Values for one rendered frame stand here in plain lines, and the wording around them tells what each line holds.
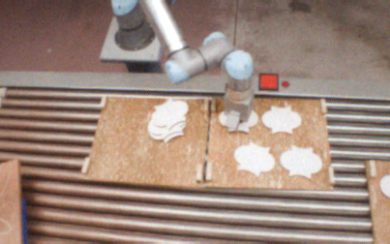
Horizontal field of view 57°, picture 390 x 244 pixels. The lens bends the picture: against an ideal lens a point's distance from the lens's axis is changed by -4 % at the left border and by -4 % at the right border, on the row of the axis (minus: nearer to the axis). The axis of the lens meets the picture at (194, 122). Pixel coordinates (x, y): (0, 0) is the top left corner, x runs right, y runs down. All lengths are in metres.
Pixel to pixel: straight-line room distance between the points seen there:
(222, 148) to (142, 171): 0.28
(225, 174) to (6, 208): 0.70
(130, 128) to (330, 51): 1.89
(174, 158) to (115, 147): 0.22
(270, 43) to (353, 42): 0.63
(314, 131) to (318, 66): 1.48
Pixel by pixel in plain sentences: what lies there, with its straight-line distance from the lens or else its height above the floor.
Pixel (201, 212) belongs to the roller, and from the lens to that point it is 1.20.
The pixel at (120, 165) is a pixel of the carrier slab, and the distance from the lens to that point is 1.30.
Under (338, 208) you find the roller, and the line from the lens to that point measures 1.25.
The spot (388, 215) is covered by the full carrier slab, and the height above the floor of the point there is 0.94.
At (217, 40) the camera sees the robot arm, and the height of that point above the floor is 1.24.
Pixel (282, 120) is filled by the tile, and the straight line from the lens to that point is 1.33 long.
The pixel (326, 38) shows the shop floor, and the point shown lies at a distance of 2.99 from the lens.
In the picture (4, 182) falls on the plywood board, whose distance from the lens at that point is 1.32.
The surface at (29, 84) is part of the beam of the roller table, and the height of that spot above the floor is 0.91.
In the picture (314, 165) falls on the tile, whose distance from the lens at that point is 1.26.
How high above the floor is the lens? 2.06
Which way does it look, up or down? 57 degrees down
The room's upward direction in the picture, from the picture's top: 10 degrees counter-clockwise
